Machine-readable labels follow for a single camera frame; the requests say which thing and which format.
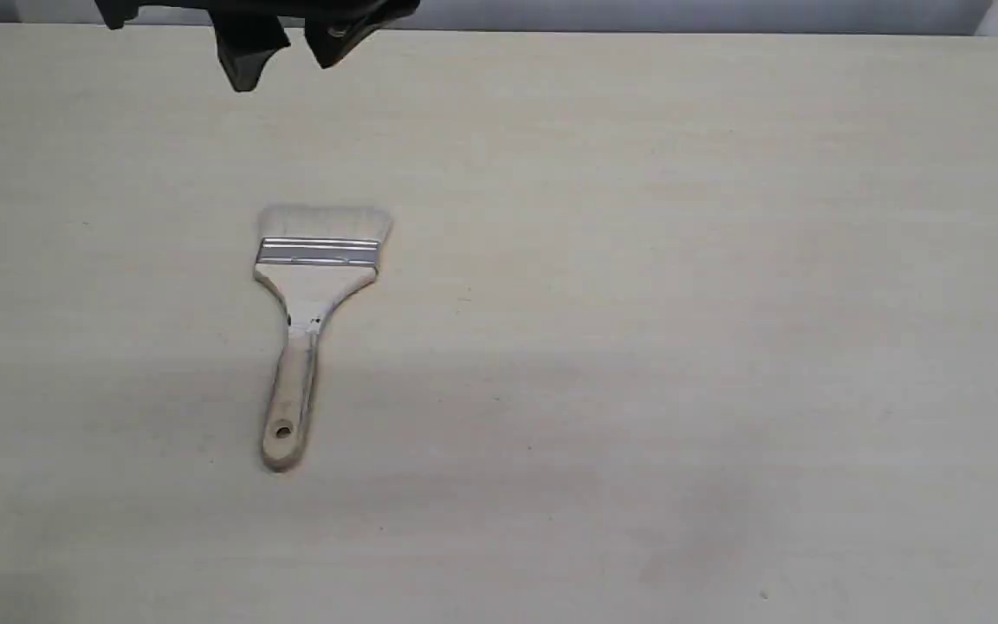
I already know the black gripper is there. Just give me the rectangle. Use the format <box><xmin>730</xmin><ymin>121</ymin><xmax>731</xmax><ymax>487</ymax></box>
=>
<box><xmin>94</xmin><ymin>1</ymin><xmax>421</xmax><ymax>94</ymax></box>

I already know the wide wooden paint brush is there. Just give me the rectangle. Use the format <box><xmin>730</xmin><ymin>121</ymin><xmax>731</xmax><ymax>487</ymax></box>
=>
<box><xmin>253</xmin><ymin>205</ymin><xmax>393</xmax><ymax>473</ymax></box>

